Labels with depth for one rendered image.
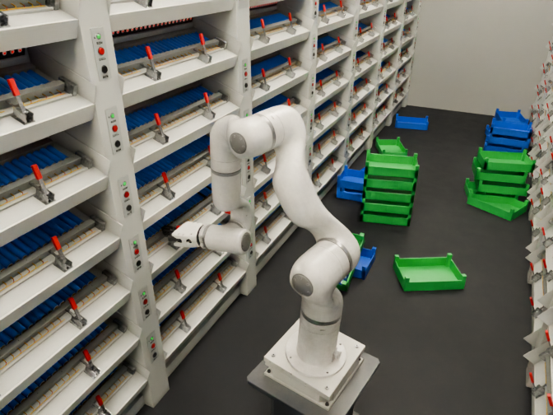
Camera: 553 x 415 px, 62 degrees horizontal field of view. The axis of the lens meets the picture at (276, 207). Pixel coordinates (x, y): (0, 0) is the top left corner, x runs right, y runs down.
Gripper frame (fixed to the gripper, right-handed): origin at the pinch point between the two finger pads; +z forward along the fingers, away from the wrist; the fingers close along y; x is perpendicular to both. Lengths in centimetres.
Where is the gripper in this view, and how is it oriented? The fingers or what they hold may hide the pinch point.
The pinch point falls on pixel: (168, 230)
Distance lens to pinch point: 164.8
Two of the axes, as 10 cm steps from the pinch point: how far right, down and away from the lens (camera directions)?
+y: 4.4, -4.3, 7.9
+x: -1.2, -9.0, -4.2
